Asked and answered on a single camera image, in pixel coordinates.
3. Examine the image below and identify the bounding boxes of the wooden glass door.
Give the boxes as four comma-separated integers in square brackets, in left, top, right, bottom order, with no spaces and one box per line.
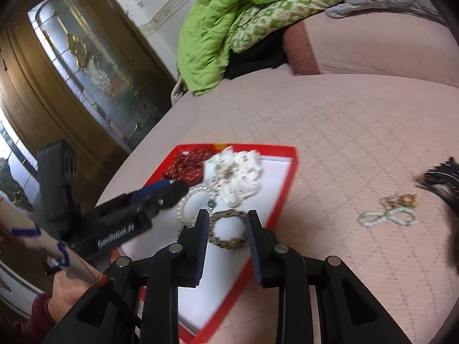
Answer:
[1,0,174,205]

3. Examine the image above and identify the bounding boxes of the white spotted scrunchie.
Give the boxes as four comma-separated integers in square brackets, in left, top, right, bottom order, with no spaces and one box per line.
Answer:
[203,146,263,208]

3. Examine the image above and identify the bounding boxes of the black claw hair clip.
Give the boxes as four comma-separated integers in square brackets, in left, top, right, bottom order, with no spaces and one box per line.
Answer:
[415,157,459,217]

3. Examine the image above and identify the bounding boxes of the pink quilted mattress cover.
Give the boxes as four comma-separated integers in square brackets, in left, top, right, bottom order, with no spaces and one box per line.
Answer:
[100,69,458,343]

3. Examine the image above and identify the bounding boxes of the red dotted scrunchie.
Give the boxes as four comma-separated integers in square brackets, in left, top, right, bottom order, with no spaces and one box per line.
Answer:
[163,148,215,186]

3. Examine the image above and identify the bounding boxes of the phone mounted on gripper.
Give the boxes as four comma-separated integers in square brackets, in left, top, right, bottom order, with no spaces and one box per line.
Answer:
[37,139,77,223]

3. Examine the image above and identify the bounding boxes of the green quilted blanket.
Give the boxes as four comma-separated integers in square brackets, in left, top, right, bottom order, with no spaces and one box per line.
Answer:
[177,0,343,95]

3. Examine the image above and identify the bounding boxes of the red shallow tray box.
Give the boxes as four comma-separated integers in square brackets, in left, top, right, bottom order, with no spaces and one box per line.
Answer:
[119,144,298,343]

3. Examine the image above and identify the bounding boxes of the pearl bracelet with green bead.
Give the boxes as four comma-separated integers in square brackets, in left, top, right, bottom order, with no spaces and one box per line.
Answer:
[175,184,219,228]

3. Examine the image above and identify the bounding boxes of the person left hand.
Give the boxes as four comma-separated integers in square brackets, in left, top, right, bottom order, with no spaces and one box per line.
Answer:
[48,271,90,322]

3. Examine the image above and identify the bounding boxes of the clear crystal bead bracelet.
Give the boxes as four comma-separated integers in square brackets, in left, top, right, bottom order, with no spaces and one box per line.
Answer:
[357,206,419,228]

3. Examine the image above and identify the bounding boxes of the patterned sleeve with blue marks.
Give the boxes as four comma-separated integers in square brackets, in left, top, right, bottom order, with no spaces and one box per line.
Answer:
[1,197,107,287]

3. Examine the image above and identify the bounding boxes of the gold charm trinket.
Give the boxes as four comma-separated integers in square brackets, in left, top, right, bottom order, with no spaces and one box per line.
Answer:
[380,194,417,210]

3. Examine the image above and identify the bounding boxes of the pink bolster cushion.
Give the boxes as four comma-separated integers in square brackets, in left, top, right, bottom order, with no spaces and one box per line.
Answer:
[283,12,458,87]

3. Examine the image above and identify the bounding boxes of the grey black organza scrunchie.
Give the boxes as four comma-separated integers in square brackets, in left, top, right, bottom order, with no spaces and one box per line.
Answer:
[447,215,458,269]

